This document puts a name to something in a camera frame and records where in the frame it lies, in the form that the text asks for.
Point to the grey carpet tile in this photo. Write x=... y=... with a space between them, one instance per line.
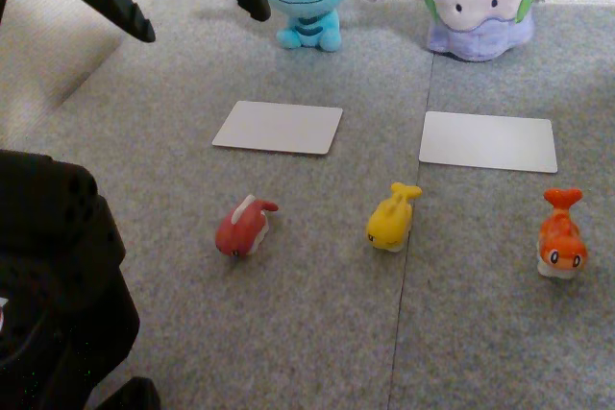
x=192 y=314
x=480 y=323

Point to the lilac Goomy plush toy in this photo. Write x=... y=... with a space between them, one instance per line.
x=480 y=21

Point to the white rectangular card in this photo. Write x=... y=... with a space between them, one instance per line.
x=487 y=141
x=278 y=129

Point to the orange sushi fish figure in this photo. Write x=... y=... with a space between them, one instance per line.
x=559 y=237

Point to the yellow sushi fish figure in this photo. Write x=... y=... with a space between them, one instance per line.
x=389 y=223

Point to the red sushi fish figure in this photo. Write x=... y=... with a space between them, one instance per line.
x=240 y=230

